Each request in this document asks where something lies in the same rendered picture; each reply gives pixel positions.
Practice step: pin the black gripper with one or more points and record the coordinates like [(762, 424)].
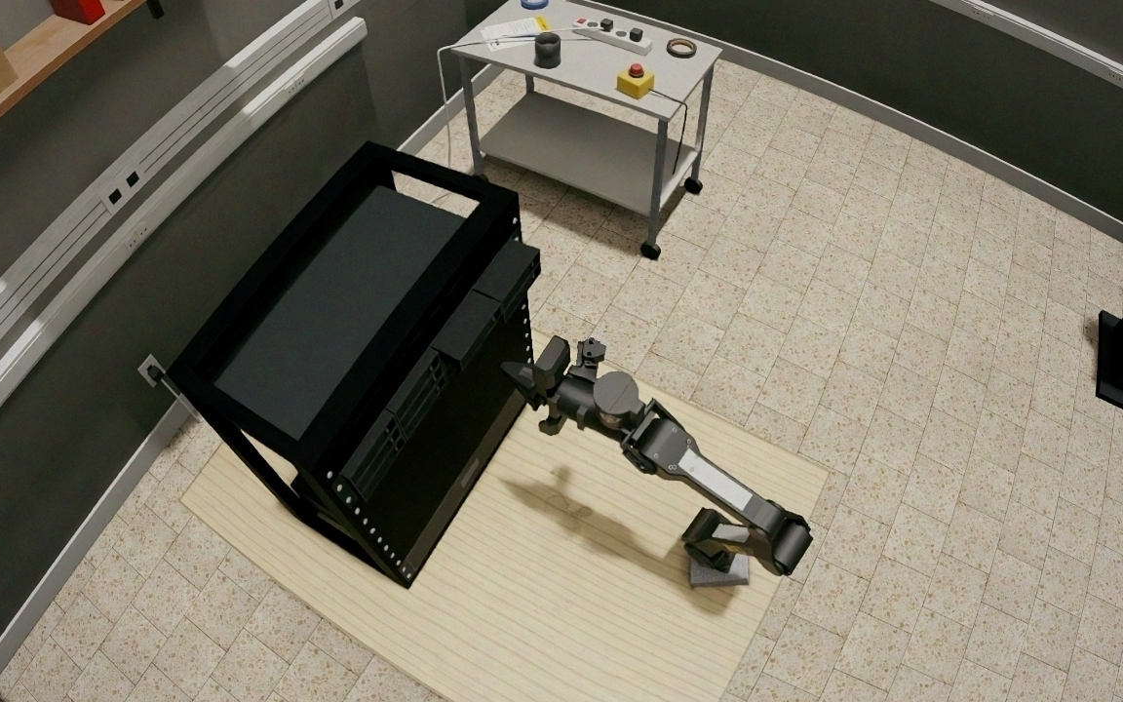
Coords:
[(572, 397)]

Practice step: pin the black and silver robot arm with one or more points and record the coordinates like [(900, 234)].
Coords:
[(672, 454)]

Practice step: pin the black server rack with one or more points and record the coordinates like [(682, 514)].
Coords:
[(347, 263)]

